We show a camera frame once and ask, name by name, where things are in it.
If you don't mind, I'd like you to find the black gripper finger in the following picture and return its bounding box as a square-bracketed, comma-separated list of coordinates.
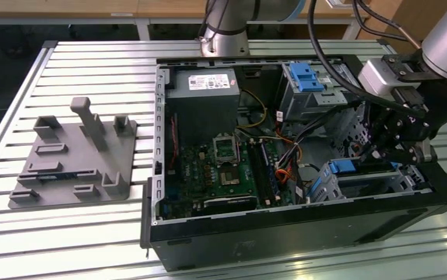
[362, 138, 440, 166]
[365, 112, 408, 155]

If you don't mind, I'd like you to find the hard disk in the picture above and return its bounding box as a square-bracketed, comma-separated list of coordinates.
[330, 159, 406, 176]

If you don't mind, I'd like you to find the red yellow disk power wire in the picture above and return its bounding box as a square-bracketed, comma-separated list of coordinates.
[276, 167, 301, 185]

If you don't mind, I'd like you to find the silver disk bay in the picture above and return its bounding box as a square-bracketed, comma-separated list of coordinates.
[309, 159, 434, 204]

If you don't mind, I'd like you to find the black RAM slot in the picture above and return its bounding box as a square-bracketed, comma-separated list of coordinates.
[265, 138, 285, 205]
[254, 138, 276, 206]
[258, 138, 280, 205]
[249, 138, 270, 207]

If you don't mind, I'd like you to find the silver drive cage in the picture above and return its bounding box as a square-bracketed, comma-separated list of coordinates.
[280, 62, 365, 125]

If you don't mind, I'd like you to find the blue empty drive carrier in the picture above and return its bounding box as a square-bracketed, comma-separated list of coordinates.
[290, 63, 314, 78]
[296, 76, 324, 92]

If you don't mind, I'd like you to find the wooden cabinet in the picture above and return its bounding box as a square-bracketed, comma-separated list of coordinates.
[357, 0, 447, 56]

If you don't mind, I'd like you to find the CPU socket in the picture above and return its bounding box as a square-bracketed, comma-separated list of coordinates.
[211, 132, 242, 164]

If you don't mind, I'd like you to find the black PC case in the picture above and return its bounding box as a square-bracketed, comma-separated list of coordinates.
[139, 54, 447, 271]

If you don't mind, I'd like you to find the bare square chipset chip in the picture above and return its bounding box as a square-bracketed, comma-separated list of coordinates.
[219, 171, 238, 186]

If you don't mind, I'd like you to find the black graphics card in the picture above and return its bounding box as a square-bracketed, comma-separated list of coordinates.
[202, 194, 259, 211]

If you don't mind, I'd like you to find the grey power supply unit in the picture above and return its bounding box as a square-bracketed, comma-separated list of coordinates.
[167, 67, 242, 146]

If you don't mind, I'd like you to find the green motherboard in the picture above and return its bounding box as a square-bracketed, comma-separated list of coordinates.
[161, 128, 298, 219]

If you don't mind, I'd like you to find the grey parts rack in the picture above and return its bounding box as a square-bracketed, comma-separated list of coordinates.
[7, 96, 139, 210]

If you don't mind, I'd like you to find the green RAM stick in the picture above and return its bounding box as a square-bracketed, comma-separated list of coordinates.
[37, 173, 79, 180]

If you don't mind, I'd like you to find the black cable bundle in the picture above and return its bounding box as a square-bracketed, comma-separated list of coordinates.
[277, 112, 352, 176]

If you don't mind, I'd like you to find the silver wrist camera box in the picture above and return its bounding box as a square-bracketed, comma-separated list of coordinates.
[357, 59, 422, 97]

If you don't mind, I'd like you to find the black camera bracket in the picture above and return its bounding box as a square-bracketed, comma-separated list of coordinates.
[381, 53, 429, 84]

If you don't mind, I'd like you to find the thin orange wire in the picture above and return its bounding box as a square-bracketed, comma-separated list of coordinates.
[292, 141, 305, 160]

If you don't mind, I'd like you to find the yellow black power cable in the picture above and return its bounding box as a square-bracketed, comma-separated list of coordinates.
[237, 89, 270, 131]

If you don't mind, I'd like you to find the black copper-tipped robot cable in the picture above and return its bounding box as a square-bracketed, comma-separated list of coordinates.
[352, 0, 425, 49]

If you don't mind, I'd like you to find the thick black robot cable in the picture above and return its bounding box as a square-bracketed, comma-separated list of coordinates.
[308, 0, 430, 116]

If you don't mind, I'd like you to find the wooden desk white frame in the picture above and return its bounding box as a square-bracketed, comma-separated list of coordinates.
[0, 0, 370, 41]

